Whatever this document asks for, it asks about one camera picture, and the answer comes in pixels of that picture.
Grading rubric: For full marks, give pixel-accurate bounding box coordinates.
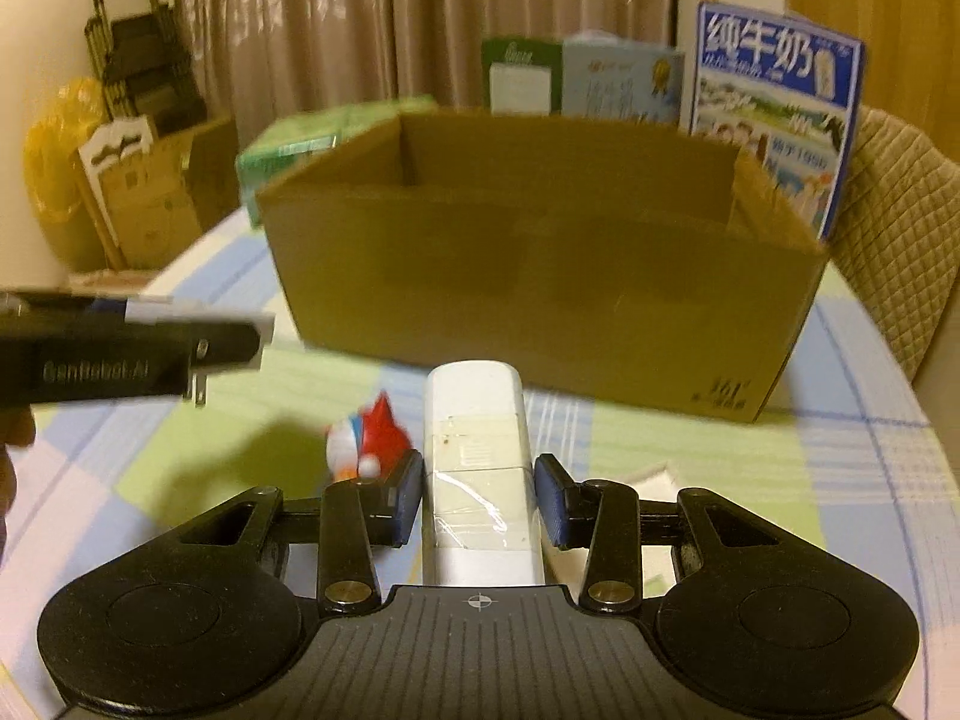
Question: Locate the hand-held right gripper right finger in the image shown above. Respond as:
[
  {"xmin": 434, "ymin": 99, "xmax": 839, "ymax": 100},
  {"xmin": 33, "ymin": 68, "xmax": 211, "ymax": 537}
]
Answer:
[{"xmin": 534, "ymin": 454, "xmax": 815, "ymax": 614}]

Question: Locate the black wire rack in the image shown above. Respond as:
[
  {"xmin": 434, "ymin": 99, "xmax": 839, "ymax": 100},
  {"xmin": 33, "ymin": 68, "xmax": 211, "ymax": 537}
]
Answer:
[{"xmin": 82, "ymin": 0, "xmax": 207, "ymax": 136}]

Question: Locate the blue illustrated milk carton box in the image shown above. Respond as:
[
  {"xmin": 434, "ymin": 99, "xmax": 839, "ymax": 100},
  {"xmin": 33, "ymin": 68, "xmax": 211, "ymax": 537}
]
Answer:
[{"xmin": 679, "ymin": 1, "xmax": 867, "ymax": 241}]

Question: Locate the brown cardboard box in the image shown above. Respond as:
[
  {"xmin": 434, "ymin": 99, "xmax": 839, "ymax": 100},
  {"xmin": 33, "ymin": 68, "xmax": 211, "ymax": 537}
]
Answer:
[{"xmin": 255, "ymin": 111, "xmax": 830, "ymax": 422}]

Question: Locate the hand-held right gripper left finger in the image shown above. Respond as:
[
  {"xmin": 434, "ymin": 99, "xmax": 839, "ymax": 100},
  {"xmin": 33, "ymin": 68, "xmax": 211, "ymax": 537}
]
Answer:
[{"xmin": 161, "ymin": 450, "xmax": 425, "ymax": 616}]

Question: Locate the yellow plastic bag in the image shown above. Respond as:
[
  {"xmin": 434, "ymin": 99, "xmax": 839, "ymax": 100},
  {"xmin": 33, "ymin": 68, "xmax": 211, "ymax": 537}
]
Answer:
[{"xmin": 22, "ymin": 79, "xmax": 106, "ymax": 271}]

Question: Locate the white power adapter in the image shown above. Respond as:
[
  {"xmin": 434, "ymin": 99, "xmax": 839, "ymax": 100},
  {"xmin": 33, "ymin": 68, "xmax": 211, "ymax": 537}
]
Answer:
[{"xmin": 124, "ymin": 300, "xmax": 275, "ymax": 407}]

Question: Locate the white flat plastic tray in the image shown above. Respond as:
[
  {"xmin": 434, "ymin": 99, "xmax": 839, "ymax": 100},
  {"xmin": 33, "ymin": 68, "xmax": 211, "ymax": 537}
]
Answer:
[{"xmin": 589, "ymin": 463, "xmax": 680, "ymax": 597}]

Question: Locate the small cardboard box with handle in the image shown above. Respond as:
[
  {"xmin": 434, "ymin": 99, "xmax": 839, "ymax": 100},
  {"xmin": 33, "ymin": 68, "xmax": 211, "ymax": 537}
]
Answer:
[{"xmin": 75, "ymin": 116, "xmax": 241, "ymax": 271}]

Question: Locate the red toy figure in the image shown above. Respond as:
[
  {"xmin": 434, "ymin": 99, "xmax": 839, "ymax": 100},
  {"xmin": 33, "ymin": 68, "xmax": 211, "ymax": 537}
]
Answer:
[{"xmin": 324, "ymin": 392, "xmax": 413, "ymax": 482}]

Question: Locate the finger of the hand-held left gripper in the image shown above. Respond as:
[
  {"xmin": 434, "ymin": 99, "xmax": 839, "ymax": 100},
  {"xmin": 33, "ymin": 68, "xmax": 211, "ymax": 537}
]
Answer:
[{"xmin": 172, "ymin": 321, "xmax": 265, "ymax": 374}]

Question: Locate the green packaging box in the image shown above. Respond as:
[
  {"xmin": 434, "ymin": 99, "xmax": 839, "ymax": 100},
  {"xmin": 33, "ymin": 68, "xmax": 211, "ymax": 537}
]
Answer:
[{"xmin": 236, "ymin": 96, "xmax": 440, "ymax": 226}]

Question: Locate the wooden door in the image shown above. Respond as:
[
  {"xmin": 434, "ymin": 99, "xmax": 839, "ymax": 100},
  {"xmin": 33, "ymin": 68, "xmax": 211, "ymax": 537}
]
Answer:
[{"xmin": 786, "ymin": 0, "xmax": 960, "ymax": 132}]

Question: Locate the quilted beige chair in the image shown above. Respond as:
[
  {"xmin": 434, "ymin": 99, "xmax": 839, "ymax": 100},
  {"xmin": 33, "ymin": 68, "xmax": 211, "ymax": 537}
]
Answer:
[{"xmin": 829, "ymin": 105, "xmax": 960, "ymax": 383}]

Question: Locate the person's left hand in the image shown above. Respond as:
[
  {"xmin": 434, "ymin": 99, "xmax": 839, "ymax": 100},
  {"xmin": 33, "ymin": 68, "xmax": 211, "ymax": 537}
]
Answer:
[{"xmin": 0, "ymin": 405, "xmax": 38, "ymax": 563}]

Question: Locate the beige curtain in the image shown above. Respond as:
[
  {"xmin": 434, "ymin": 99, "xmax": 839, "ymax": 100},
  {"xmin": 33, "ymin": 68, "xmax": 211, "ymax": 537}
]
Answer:
[{"xmin": 172, "ymin": 0, "xmax": 672, "ymax": 117}]

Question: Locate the light blue milk carton box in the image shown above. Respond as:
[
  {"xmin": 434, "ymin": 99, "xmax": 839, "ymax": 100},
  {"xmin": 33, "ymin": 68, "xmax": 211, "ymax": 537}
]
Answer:
[{"xmin": 481, "ymin": 36, "xmax": 687, "ymax": 125}]

